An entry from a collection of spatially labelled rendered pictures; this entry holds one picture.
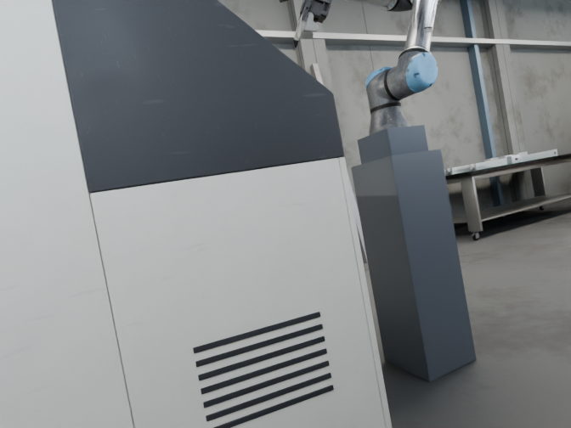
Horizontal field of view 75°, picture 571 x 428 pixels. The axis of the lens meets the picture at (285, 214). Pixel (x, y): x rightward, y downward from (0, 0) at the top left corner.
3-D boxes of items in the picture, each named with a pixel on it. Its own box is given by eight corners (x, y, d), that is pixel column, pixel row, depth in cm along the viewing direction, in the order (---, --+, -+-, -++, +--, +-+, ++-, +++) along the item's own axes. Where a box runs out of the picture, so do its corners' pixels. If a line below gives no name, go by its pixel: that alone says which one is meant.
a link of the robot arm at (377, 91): (384, 111, 151) (378, 78, 150) (411, 100, 139) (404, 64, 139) (363, 112, 144) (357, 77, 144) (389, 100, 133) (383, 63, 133)
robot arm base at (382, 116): (391, 135, 153) (387, 111, 152) (418, 126, 139) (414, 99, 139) (362, 138, 146) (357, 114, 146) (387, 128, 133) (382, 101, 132)
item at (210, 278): (399, 464, 94) (345, 156, 92) (162, 574, 76) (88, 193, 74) (300, 365, 161) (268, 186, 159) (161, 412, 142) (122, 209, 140)
